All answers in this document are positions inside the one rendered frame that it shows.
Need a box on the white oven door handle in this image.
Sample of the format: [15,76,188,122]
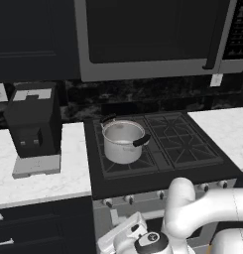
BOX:
[109,208,168,227]

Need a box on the black stove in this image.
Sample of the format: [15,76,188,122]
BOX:
[83,110,243,254]

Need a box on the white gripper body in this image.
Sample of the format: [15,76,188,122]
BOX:
[96,211,149,254]

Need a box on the black coffee machine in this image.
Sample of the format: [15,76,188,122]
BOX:
[3,81,63,180]

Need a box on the black microwave handle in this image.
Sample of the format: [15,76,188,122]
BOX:
[201,0,234,70]

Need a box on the dark wall cupboard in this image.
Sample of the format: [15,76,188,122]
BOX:
[0,0,81,82]

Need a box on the dark drawer front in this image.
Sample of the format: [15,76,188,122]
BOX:
[0,227,97,254]
[0,196,94,232]

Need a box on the silver black microwave oven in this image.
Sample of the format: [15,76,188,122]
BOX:
[72,0,243,83]

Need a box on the silver pot with black handles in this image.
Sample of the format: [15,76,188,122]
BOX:
[99,113,152,165]

